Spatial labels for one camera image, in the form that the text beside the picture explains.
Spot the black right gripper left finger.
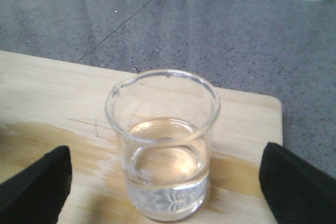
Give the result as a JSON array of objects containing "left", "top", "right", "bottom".
[{"left": 1, "top": 146, "right": 72, "bottom": 223}]

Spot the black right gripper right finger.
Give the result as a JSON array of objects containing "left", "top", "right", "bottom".
[{"left": 259, "top": 142, "right": 335, "bottom": 223}]

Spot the clear glass beaker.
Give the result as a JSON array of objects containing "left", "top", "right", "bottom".
[{"left": 104, "top": 69, "right": 221, "bottom": 222}]

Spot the wooden cutting board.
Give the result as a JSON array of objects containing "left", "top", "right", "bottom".
[{"left": 1, "top": 51, "right": 282, "bottom": 223}]

